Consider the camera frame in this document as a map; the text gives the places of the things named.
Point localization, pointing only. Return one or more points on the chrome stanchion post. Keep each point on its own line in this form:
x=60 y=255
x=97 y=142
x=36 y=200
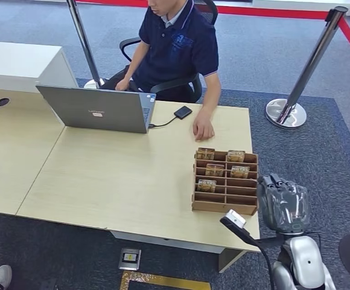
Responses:
x=84 y=44
x=312 y=63

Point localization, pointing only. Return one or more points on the person's left forearm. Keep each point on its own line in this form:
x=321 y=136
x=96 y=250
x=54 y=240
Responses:
x=212 y=93

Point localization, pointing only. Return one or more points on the black external drive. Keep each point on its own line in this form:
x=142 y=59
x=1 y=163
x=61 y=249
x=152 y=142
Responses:
x=182 y=112

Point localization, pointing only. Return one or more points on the white shoe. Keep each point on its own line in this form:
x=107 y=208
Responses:
x=1 y=277

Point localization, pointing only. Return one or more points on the gold hotel card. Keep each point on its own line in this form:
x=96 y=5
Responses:
x=206 y=186
x=205 y=154
x=214 y=170
x=240 y=172
x=236 y=156

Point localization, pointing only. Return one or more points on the gold floor tape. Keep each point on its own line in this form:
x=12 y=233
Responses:
x=151 y=279

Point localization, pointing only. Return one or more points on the metal floor outlet box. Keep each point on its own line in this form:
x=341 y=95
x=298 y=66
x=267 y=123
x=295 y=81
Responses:
x=130 y=259

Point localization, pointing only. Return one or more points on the grey laptop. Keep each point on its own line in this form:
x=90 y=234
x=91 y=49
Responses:
x=98 y=109

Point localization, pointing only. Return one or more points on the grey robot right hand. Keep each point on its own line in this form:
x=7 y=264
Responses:
x=283 y=204

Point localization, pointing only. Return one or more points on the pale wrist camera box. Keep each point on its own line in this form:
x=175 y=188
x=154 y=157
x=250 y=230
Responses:
x=235 y=219

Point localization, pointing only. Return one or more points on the black camera bracket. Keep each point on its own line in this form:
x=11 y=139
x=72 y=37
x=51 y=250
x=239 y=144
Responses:
x=253 y=239

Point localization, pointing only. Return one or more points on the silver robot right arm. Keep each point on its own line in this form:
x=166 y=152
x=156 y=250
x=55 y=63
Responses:
x=305 y=260

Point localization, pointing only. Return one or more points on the wooden card rack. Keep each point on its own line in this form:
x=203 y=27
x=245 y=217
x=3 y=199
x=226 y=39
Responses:
x=223 y=206

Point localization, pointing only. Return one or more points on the white cabinet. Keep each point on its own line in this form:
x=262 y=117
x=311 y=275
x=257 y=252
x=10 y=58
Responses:
x=18 y=63

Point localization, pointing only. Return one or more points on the black office chair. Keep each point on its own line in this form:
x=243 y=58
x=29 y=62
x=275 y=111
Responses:
x=175 y=84

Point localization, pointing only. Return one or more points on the white desk underframe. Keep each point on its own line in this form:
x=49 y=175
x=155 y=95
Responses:
x=169 y=241

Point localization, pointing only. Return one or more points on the person's right hand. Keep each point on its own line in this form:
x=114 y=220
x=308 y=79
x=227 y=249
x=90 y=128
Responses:
x=122 y=84

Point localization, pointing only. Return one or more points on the person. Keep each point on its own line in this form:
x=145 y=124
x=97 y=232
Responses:
x=178 y=44

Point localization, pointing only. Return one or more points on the person's right forearm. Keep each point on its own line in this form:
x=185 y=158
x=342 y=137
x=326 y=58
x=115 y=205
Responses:
x=136 y=61

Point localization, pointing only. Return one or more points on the person's left hand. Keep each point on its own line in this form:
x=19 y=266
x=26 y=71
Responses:
x=203 y=127

